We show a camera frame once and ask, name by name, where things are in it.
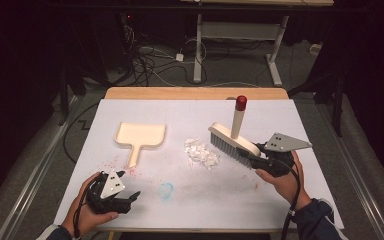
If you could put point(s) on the cream plastic dustpan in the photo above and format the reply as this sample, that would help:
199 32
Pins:
141 135

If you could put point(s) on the white metal desk frame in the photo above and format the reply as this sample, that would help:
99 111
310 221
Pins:
198 50

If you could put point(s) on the scattered red crumbs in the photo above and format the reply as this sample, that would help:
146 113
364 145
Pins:
113 165

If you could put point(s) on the person's right hand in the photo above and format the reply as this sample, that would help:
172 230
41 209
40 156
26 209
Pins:
288 188

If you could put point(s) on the white board table cover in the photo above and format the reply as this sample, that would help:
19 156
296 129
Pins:
196 203

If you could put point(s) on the pile of white paper scraps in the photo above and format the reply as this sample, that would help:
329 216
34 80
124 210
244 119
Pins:
201 155

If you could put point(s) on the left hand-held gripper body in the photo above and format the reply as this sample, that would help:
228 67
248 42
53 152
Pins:
111 186

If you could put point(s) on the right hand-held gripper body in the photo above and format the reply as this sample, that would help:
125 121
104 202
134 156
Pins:
285 143

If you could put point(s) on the cream hand brush red cap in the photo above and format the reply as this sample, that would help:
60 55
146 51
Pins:
236 126

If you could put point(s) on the white power adapter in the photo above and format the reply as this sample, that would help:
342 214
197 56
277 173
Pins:
179 57

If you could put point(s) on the person's left hand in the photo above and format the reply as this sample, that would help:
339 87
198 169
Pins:
83 218

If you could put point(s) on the metal floor rail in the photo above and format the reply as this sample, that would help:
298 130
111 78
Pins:
356 180
30 186

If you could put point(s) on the wooden table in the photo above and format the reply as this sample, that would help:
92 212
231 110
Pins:
196 93

